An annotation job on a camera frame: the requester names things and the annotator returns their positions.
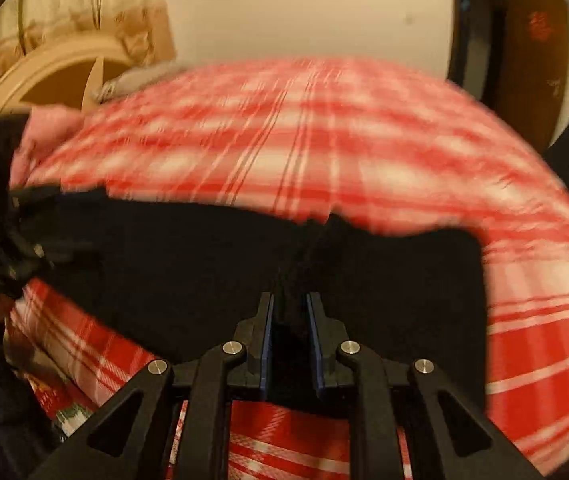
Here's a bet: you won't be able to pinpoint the striped grey pillow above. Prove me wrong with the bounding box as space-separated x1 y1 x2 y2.
91 61 189 104

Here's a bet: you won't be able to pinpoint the black pants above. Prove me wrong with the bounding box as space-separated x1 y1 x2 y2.
12 186 487 413

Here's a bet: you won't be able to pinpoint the red door decoration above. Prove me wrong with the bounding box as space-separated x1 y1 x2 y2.
528 11 553 42

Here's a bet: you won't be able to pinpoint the pink pillow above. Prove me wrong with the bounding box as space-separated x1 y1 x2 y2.
9 105 85 188

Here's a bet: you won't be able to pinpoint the brown wooden door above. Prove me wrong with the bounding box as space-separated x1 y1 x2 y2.
493 0 569 153

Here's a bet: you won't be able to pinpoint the red plaid bed cover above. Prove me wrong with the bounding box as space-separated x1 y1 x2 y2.
26 58 569 474

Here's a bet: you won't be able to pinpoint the cream round headboard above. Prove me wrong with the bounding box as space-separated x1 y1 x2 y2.
0 32 134 113

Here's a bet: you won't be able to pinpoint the beige patterned curtain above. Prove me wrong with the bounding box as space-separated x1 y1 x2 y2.
0 0 176 78

